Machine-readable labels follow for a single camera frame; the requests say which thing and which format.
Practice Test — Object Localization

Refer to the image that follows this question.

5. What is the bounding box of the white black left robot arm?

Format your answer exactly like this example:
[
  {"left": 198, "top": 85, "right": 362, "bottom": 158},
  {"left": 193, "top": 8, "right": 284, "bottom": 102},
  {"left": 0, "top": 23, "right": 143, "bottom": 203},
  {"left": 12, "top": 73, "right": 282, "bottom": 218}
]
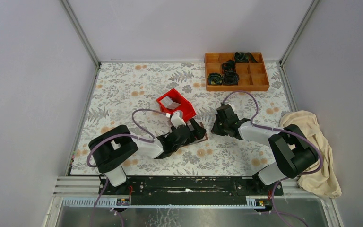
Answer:
[{"left": 87, "top": 119, "right": 207, "bottom": 194}]

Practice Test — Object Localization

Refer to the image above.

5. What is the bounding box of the dark floral rolled cloth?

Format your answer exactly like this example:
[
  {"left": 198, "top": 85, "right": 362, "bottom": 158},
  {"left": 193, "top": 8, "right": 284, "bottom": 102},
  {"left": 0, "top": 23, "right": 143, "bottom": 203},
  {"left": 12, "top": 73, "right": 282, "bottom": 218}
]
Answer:
[{"left": 207, "top": 73, "right": 223, "bottom": 86}]

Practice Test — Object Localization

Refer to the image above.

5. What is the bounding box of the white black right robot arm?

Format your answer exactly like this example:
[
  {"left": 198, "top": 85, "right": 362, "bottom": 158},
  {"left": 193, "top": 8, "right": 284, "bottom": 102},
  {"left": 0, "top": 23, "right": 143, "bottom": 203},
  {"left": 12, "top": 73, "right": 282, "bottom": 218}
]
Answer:
[{"left": 211, "top": 104, "right": 319, "bottom": 195}]

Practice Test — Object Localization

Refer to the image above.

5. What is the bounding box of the wooden compartment tray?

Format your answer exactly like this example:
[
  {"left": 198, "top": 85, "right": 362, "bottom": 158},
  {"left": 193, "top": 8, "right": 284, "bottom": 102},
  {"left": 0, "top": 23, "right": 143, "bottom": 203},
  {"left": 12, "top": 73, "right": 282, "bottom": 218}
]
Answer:
[{"left": 205, "top": 52, "right": 270, "bottom": 91}]

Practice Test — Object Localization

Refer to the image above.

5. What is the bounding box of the red plastic bin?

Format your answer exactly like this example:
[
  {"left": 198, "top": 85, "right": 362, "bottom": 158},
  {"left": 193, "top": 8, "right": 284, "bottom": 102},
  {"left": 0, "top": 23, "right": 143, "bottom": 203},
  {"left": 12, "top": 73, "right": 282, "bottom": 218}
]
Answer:
[{"left": 156, "top": 88, "right": 196, "bottom": 122}]

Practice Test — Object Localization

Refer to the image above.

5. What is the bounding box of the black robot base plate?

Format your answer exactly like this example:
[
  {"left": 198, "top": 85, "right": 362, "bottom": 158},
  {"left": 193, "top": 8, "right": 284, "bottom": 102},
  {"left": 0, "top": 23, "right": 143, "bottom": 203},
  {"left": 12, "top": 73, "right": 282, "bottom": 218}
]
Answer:
[{"left": 99, "top": 175, "right": 284, "bottom": 207}]

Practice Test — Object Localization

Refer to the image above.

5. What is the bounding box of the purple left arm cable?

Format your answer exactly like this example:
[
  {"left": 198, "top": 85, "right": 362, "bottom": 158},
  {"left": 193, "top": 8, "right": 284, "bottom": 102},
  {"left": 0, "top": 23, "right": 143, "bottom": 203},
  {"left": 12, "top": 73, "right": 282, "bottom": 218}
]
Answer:
[{"left": 86, "top": 108, "right": 171, "bottom": 227}]

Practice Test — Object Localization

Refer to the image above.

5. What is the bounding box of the beige crumpled cloth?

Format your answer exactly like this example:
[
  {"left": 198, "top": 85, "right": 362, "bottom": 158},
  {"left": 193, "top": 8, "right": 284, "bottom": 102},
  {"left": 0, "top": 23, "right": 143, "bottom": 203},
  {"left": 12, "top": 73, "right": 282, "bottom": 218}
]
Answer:
[{"left": 279, "top": 110, "right": 342, "bottom": 199}]

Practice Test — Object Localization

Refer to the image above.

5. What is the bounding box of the stack of credit cards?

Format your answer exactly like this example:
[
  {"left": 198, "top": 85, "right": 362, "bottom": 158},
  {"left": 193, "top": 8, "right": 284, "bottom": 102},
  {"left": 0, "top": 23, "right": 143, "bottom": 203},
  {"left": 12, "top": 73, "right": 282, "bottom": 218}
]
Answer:
[{"left": 160, "top": 96, "right": 180, "bottom": 110}]

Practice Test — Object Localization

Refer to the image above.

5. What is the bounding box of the brown leather card holder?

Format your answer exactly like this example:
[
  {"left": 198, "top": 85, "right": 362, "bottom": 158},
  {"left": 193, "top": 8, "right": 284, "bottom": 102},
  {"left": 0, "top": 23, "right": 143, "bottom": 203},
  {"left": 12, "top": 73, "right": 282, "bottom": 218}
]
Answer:
[{"left": 184, "top": 119, "right": 208, "bottom": 146}]

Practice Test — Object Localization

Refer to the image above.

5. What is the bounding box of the floral patterned table mat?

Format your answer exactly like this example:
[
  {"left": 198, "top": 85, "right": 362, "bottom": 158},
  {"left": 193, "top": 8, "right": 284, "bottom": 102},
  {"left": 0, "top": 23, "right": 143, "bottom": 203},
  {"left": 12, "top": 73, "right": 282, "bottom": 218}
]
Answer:
[{"left": 69, "top": 62, "right": 290, "bottom": 176}]

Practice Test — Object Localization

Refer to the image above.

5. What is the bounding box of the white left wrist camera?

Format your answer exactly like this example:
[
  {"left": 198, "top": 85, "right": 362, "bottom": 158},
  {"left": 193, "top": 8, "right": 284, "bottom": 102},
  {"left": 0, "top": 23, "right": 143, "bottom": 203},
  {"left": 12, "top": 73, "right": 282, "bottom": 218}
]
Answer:
[{"left": 165, "top": 110, "right": 186, "bottom": 128}]

